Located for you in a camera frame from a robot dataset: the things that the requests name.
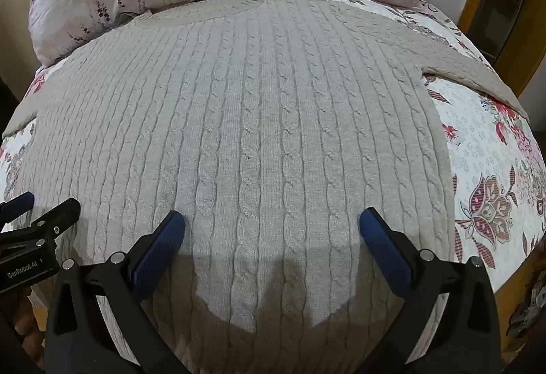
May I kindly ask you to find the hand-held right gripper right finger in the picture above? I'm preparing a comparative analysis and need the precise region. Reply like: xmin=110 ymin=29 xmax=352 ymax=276
xmin=359 ymin=207 xmax=501 ymax=374

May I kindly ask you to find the person's left hand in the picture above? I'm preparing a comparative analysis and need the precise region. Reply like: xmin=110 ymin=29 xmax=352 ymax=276
xmin=12 ymin=286 xmax=45 ymax=358

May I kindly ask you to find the floral bed sheet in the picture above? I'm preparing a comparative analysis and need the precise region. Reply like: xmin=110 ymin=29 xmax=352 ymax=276
xmin=0 ymin=0 xmax=546 ymax=272

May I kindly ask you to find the wooden door frame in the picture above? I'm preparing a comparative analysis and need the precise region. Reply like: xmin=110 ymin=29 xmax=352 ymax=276
xmin=456 ymin=0 xmax=546 ymax=98

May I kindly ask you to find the beige cable knit sweater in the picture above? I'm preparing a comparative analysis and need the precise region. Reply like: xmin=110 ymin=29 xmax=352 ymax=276
xmin=2 ymin=0 xmax=526 ymax=374

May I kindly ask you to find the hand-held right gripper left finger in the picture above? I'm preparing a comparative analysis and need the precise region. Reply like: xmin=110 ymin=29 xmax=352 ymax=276
xmin=44 ymin=210 xmax=192 ymax=374

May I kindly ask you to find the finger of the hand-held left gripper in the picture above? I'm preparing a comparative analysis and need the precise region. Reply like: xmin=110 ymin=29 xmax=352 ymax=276
xmin=0 ymin=191 xmax=35 ymax=222
xmin=26 ymin=198 xmax=82 ymax=247

